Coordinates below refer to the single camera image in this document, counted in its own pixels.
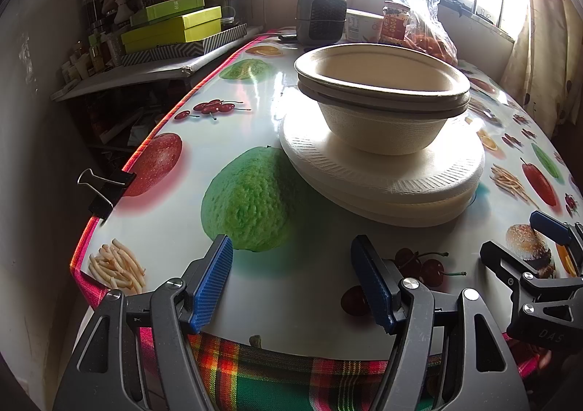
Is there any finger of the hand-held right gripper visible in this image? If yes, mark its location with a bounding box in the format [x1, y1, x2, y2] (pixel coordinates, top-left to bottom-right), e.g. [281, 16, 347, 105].
[529, 210, 583, 277]
[480, 240, 583, 308]

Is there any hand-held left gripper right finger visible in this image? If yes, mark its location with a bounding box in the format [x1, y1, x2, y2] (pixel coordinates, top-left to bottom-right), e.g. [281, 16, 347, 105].
[350, 234, 531, 411]

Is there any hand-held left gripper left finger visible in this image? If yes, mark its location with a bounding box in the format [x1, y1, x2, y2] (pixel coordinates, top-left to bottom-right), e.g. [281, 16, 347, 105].
[52, 234, 234, 411]

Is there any white paper plate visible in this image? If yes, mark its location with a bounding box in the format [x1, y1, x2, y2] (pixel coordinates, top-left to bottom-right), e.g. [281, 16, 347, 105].
[279, 117, 486, 204]
[291, 165, 484, 217]
[314, 183, 479, 228]

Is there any small beige paper bowl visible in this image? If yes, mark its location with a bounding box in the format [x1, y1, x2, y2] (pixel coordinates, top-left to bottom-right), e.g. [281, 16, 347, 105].
[294, 43, 471, 97]

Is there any plaid cloth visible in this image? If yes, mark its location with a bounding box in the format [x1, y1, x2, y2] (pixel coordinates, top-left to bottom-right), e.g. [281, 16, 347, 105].
[73, 274, 538, 411]

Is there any black binder clip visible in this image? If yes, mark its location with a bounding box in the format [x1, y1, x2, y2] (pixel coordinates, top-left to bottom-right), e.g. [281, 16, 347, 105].
[77, 168, 137, 219]

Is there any cream patterned curtain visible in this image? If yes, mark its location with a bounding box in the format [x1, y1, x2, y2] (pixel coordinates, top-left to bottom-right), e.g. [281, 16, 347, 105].
[498, 0, 583, 138]

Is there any fruit printed table cover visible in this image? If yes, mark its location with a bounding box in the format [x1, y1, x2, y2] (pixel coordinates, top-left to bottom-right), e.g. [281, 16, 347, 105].
[69, 31, 583, 357]

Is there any pile of oranges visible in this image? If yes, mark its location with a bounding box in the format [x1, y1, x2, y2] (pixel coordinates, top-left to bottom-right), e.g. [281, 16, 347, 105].
[403, 31, 457, 66]

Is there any white shelf board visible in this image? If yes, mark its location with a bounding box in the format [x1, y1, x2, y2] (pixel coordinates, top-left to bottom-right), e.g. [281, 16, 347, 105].
[50, 26, 265, 103]

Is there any striped black white box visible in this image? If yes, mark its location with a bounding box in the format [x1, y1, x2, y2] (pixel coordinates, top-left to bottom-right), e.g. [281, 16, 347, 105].
[121, 23, 249, 66]

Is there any clear plastic bag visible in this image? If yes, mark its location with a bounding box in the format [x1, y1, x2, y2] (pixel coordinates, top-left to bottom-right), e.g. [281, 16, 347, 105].
[367, 0, 458, 68]

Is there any red label glass jar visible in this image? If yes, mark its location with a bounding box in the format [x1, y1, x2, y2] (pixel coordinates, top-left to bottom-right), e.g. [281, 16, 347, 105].
[380, 0, 413, 46]

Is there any white paper cup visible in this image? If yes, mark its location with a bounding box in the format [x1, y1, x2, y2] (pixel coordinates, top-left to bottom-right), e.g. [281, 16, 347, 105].
[345, 9, 386, 45]

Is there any group of small bottles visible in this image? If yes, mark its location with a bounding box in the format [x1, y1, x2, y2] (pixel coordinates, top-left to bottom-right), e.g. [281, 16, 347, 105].
[59, 0, 137, 84]

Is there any small grey fan heater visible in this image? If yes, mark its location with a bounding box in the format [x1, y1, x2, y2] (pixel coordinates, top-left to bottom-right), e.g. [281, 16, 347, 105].
[296, 0, 349, 47]

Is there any olive green flat box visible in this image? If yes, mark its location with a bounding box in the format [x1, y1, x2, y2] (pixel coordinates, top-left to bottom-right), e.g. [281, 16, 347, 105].
[130, 0, 206, 28]

